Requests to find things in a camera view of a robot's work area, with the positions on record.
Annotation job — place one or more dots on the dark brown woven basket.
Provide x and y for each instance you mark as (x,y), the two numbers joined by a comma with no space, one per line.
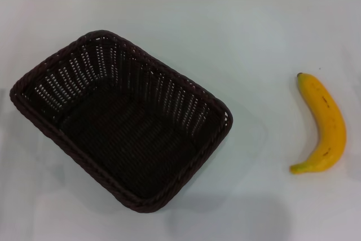
(127,139)

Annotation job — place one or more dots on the yellow banana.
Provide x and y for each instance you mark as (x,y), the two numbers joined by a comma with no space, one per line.
(330,117)

